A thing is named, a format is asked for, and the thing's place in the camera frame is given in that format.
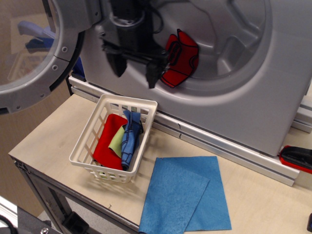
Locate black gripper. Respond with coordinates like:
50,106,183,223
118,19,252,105
101,14,168,89

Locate red toy shirt black trim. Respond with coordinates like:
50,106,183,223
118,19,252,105
161,29,199,88

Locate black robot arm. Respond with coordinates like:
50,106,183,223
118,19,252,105
101,0,169,89

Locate white plastic laundry basket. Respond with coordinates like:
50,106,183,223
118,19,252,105
70,95,157,183

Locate grey toy washing machine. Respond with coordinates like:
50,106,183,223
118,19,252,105
81,0,312,156

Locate blue toy jeans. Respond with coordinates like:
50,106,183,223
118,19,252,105
121,110,144,171

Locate plain red cloth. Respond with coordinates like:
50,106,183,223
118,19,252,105
93,114,128,170

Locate light green cloth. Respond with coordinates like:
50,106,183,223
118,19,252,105
108,125,125,158

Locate blue clamp behind door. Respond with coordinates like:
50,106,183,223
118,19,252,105
18,20,55,53

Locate round transparent washer door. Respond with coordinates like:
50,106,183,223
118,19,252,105
0,0,90,115

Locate blue folded cloth sheet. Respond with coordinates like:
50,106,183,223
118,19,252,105
138,156,232,234

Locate red black clamp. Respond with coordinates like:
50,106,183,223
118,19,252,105
278,145,312,174

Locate grey base with bolt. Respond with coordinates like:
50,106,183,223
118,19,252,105
0,207,60,234

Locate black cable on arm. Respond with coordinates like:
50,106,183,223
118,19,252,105
148,6,164,35

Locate aluminium extrusion rail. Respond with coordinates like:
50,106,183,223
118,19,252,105
69,77,302,186

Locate metal table frame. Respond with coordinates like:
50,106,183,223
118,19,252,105
12,157,138,234

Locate black bracket under table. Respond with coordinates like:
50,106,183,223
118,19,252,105
62,211,89,234

